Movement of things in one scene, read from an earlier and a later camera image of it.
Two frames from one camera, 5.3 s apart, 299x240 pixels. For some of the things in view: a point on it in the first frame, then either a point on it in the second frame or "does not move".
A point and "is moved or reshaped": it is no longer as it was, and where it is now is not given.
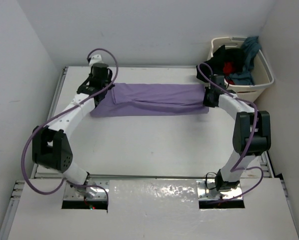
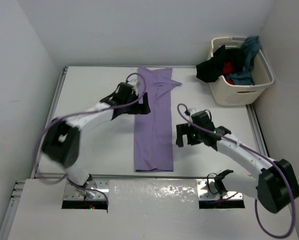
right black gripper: (206, 102) to (184, 129)
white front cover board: (154, 209) does not move
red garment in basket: (229, 67) does not move
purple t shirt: (135, 99) is moved or reshaped
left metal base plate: (71, 193) does not move
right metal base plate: (207, 190) does not move
